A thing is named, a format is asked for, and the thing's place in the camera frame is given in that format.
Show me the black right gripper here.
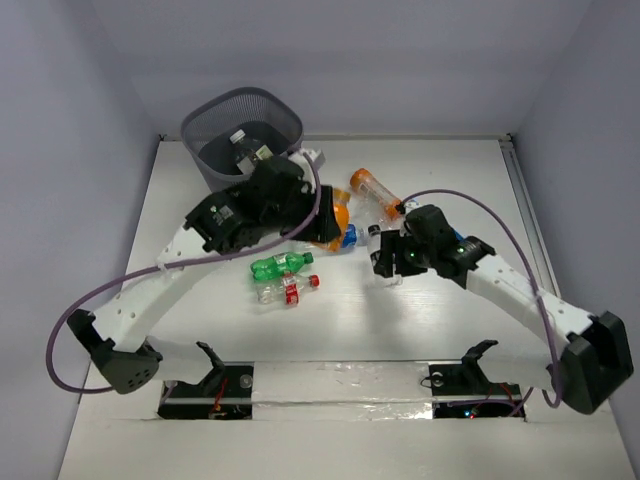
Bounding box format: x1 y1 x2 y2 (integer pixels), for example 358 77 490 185
374 228 435 277

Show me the clear bottle black label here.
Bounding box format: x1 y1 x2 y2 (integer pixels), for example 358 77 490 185
367 224 402 288

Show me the orange juice bottle brown cap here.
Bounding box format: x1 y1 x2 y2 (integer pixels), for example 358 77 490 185
314 188 351 253

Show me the clear apple juice bottle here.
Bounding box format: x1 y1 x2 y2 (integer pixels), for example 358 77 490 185
229 129 273 175

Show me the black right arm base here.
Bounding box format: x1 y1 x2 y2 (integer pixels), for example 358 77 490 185
420 340 526 420

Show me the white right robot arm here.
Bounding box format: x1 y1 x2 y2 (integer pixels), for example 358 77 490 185
368 205 634 415

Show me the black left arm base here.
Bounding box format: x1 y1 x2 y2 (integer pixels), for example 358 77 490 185
157 341 254 420

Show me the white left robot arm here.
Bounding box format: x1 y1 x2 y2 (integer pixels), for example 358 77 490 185
58 148 339 395

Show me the grey mesh waste bin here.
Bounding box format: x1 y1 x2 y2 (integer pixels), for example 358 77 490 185
180 87 303 191

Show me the clear bottle blue label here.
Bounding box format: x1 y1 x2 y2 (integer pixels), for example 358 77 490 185
289 223 367 256

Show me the long orange capped bottle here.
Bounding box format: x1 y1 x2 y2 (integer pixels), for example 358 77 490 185
350 168 401 220

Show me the green soda bottle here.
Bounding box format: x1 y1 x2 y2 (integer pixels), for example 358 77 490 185
250 252 314 283

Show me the clear bottle red label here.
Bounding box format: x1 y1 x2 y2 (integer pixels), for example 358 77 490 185
256 273 320 306

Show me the metal rail right wall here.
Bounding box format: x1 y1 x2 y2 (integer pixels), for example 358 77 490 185
498 136 561 297

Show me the silver taped front rail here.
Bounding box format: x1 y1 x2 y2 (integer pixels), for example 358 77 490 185
251 361 433 422

